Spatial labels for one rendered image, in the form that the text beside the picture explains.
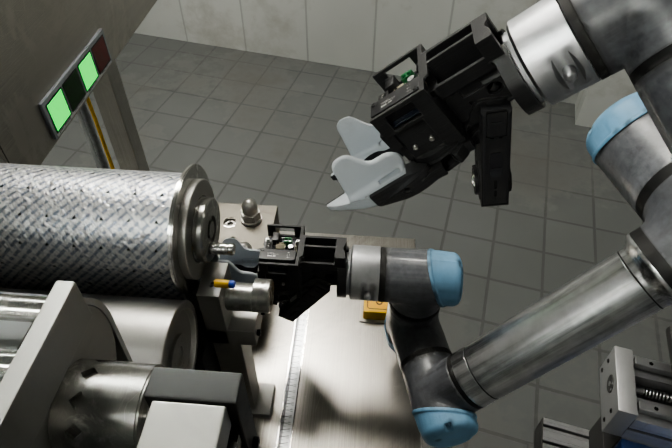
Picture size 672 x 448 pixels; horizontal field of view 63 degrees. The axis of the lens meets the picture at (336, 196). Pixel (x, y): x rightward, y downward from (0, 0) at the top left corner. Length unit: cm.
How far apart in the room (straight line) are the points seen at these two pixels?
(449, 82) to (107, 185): 38
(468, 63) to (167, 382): 32
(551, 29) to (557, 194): 225
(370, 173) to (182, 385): 25
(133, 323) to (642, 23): 51
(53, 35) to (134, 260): 51
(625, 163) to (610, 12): 32
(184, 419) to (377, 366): 65
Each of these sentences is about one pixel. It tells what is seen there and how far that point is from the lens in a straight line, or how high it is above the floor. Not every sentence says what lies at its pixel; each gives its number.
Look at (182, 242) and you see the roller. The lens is 60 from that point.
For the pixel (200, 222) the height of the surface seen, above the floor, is 128.
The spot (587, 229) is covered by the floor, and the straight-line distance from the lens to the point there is 256.
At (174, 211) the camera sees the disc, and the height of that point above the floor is 131.
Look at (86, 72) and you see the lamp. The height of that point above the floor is 119.
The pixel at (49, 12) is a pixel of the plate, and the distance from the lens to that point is 103.
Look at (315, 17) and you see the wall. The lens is 325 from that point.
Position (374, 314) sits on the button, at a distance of 96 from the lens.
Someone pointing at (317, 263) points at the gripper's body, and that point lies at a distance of 73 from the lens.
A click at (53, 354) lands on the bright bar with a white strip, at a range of 35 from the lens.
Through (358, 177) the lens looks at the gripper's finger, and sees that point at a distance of 49.
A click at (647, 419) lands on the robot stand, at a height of 76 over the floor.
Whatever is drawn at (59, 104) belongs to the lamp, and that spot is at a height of 119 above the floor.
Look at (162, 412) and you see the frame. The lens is 32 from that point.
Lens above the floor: 172
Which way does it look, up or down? 44 degrees down
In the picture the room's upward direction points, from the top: straight up
